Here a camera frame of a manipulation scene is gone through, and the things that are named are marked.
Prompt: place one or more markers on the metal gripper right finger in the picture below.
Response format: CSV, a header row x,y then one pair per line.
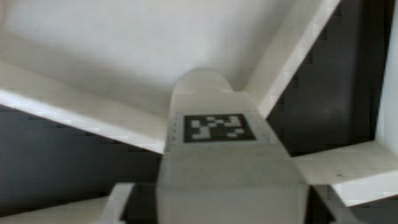
x,y
327,210

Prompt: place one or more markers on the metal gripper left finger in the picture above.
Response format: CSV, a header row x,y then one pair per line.
x,y
130,206

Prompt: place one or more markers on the white table leg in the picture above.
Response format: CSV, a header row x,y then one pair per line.
x,y
230,181

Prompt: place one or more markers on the white square table top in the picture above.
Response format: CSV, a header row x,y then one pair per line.
x,y
95,54

